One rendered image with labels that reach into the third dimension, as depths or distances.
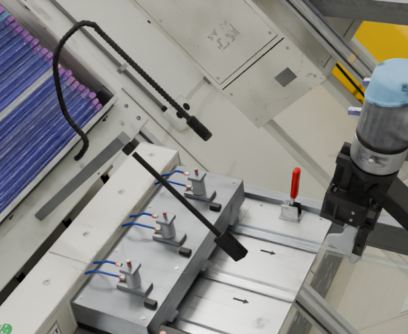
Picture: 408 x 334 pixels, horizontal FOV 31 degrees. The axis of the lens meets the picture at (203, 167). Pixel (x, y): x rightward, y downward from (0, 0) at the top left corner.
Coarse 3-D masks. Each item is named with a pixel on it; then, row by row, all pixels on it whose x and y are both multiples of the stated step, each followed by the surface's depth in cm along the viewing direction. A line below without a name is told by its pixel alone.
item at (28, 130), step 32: (0, 32) 123; (0, 64) 121; (32, 64) 124; (0, 96) 118; (32, 96) 122; (64, 96) 125; (0, 128) 116; (32, 128) 119; (64, 128) 123; (0, 160) 113; (32, 160) 117; (0, 192) 111
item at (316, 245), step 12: (240, 228) 123; (252, 228) 123; (264, 228) 123; (276, 240) 121; (288, 240) 120; (300, 240) 119; (312, 240) 119; (324, 252) 118; (336, 252) 117; (372, 264) 115; (384, 264) 113; (396, 264) 113
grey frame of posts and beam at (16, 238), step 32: (64, 64) 136; (96, 128) 130; (128, 128) 134; (64, 160) 123; (32, 192) 118; (0, 224) 112; (32, 224) 115; (0, 256) 110; (0, 288) 108; (320, 320) 147
